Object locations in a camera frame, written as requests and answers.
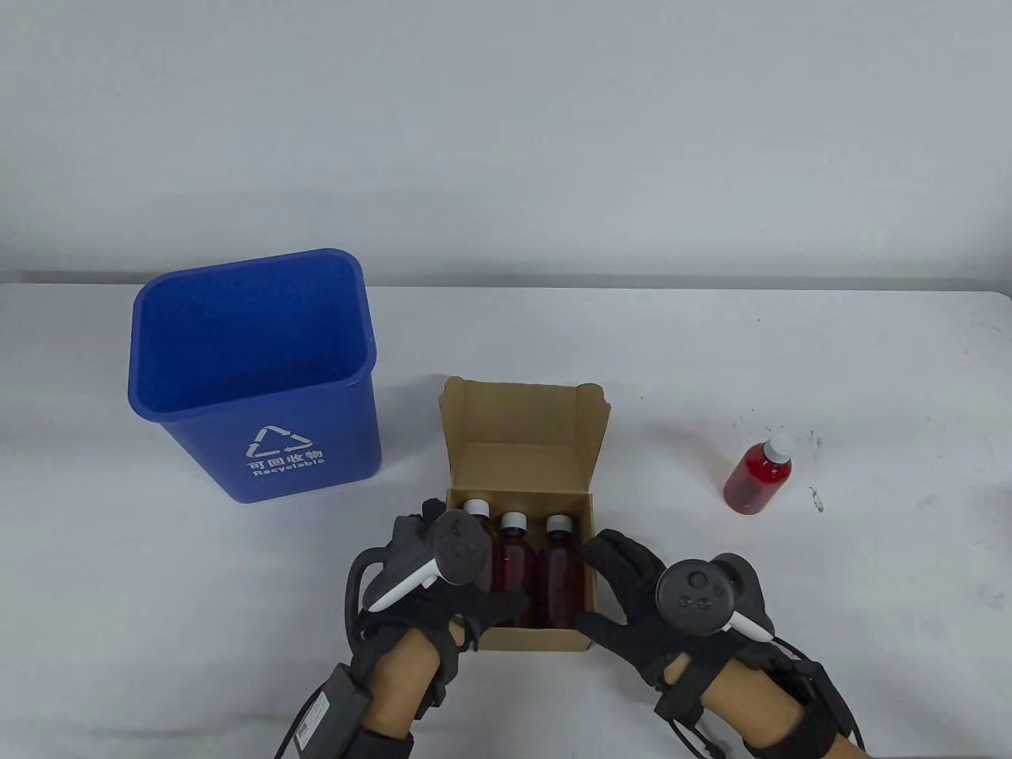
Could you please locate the person's left hand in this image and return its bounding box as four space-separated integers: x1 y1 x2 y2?
348 498 531 659

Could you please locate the person's right hand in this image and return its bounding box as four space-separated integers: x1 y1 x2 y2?
576 528 784 689

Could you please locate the red liquid bottle white cap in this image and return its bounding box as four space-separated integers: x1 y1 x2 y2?
723 433 794 515
494 512 532 625
463 498 499 594
538 514 586 629

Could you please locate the brown cardboard box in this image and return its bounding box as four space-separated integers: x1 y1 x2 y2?
439 376 612 653

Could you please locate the person's right forearm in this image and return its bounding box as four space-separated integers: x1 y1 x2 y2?
700 656 807 748

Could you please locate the person's left forearm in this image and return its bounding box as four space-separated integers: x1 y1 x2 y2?
368 629 444 740

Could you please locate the black left wrist box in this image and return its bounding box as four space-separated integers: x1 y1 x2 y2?
294 664 374 752

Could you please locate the black wrist box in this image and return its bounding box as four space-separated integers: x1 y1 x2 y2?
294 664 374 752
779 660 855 740

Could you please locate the black right wrist box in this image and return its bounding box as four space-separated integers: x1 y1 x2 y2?
779 660 855 740

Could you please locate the grey right hand controller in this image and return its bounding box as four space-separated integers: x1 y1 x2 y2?
656 553 776 640

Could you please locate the grey hand controller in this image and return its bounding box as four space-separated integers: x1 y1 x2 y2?
346 510 493 633
656 553 776 640

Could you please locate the grey left hand controller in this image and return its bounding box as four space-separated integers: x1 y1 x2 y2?
346 510 493 633

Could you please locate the blue plastic recycling bin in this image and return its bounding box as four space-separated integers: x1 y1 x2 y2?
128 248 383 504

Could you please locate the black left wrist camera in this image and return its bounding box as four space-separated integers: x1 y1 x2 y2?
415 632 463 720

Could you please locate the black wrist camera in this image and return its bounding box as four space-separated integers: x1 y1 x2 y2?
655 672 708 724
415 632 463 720

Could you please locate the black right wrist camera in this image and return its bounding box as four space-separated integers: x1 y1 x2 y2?
655 672 708 724

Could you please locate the thin black cable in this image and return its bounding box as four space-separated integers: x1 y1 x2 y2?
672 716 724 759

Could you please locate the black left wrist strap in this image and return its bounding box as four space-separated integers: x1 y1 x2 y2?
348 723 416 759

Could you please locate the black wrist strap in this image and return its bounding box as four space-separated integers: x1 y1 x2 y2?
348 723 416 759
759 704 839 759

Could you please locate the black right wrist strap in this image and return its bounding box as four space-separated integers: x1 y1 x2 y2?
759 704 839 759

